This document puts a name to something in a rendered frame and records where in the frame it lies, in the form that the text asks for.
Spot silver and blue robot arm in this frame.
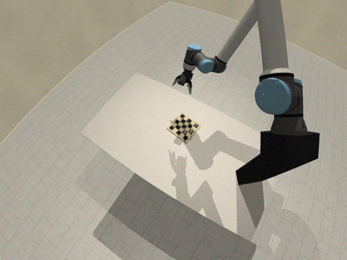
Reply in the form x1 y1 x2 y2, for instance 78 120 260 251
183 0 307 135

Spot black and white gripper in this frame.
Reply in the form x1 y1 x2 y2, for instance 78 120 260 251
172 68 193 94

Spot black and cream chessboard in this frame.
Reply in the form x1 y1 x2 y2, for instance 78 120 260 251
167 112 201 143

